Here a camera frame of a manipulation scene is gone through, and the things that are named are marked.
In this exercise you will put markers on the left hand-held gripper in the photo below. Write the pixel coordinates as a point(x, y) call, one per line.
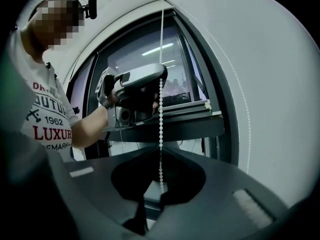
point(135, 104)

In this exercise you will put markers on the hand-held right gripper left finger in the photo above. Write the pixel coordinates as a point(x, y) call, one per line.
point(100, 184)

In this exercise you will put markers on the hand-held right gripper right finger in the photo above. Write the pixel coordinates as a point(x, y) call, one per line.
point(225, 196)

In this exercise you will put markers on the grey roller blind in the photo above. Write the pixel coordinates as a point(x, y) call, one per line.
point(112, 31)

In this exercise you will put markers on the person's left forearm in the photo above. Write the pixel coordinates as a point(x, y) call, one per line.
point(87, 126)

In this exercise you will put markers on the person's left hand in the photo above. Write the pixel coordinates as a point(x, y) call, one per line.
point(115, 96)

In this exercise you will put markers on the grey insect screen bar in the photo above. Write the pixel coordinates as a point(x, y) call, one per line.
point(187, 107)

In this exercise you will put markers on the dark framed window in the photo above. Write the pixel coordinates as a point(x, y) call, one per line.
point(215, 96)

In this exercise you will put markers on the person's white printed t-shirt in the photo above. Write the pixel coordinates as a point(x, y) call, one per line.
point(50, 124)

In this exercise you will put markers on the person's head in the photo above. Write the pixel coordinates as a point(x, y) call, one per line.
point(55, 26)

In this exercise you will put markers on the black head camera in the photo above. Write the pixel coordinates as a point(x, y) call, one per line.
point(92, 7)

